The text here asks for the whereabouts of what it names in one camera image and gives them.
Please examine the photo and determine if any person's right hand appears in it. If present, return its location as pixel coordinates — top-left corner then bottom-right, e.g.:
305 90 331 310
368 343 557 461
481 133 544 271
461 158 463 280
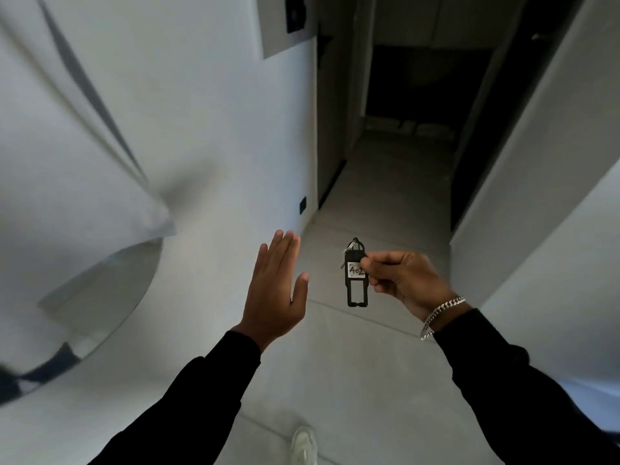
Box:
360 251 467 323

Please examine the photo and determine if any person's left hand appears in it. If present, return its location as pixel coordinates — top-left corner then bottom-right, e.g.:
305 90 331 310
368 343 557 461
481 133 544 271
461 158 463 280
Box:
231 230 310 353

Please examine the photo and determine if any black key tag with label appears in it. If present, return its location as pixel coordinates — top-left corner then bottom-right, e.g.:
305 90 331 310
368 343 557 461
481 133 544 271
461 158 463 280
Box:
344 250 370 308

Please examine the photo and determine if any person's left forearm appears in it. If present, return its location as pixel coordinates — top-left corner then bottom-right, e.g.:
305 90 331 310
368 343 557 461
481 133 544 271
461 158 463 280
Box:
88 330 262 465

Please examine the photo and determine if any person's right forearm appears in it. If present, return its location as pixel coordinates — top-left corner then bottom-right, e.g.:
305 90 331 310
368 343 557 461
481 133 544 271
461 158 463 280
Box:
432 308 620 465

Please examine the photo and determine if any white shoe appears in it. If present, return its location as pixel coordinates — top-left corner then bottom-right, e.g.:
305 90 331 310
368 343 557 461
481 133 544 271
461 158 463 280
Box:
290 426 319 465

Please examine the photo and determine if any dark door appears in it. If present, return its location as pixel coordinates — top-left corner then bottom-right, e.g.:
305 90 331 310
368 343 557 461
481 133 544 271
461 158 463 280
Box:
316 0 357 209

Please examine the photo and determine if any silver chain bracelet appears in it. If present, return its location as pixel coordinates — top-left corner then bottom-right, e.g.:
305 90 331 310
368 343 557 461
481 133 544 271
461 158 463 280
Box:
420 296 467 341

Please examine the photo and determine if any round wall mirror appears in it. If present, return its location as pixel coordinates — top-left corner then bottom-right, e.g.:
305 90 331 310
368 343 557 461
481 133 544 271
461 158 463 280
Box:
0 237 164 407

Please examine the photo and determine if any black door handle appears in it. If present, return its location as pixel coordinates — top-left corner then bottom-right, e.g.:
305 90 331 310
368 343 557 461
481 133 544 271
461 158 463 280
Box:
317 34 334 68

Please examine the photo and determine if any black wall switch panel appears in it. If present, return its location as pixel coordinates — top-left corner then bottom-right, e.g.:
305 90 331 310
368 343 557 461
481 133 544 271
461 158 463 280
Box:
285 0 307 34

